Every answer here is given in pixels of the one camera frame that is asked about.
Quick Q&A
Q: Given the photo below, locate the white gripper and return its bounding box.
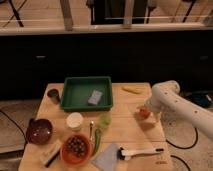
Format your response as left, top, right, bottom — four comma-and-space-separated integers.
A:
145, 97, 163, 124

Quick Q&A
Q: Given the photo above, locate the orange apple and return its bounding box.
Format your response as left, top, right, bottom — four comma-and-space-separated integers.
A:
139, 106, 151, 119

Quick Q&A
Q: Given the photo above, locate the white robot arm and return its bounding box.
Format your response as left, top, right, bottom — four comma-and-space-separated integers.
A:
145, 80, 213, 141

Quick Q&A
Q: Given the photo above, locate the small green cup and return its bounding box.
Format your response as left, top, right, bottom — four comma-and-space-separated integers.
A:
98, 114, 111, 129

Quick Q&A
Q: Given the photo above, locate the white paper cup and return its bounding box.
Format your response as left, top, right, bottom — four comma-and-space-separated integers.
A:
66, 112, 83, 131

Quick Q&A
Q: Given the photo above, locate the dark metal cup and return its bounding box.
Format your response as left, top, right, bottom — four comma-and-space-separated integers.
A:
47, 89, 60, 104

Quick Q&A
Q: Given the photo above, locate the yellow banana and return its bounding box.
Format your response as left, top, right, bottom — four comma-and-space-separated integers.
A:
122, 86, 142, 94

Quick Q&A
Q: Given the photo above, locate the green chili pepper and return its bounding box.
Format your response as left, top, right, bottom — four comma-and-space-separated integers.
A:
93, 128, 101, 155

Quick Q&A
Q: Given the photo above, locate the grey sponge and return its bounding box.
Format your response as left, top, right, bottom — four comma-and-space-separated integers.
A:
88, 90, 103, 105

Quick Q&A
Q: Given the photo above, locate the metal spoon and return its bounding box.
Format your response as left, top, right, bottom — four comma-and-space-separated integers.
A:
89, 121, 94, 141

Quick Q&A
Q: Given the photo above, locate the grey blue cloth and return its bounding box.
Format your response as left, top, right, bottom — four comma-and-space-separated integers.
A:
91, 143, 118, 171

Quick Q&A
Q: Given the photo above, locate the green plastic tray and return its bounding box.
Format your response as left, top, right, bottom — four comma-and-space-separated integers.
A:
60, 76, 113, 112

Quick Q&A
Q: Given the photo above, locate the orange bowl with nuts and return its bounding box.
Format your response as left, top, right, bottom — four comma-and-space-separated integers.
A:
60, 133, 93, 168

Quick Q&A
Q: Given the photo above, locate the wooden block brush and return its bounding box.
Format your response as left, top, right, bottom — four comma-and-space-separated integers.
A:
40, 140, 62, 167

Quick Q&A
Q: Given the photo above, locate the purple bowl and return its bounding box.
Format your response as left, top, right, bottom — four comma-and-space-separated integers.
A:
26, 119, 53, 145

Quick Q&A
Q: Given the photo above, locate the black power cable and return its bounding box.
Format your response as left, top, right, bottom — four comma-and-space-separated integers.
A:
165, 126, 200, 150

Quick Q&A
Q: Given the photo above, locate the white black handled tool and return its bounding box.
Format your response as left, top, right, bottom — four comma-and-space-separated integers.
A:
117, 147, 164, 161

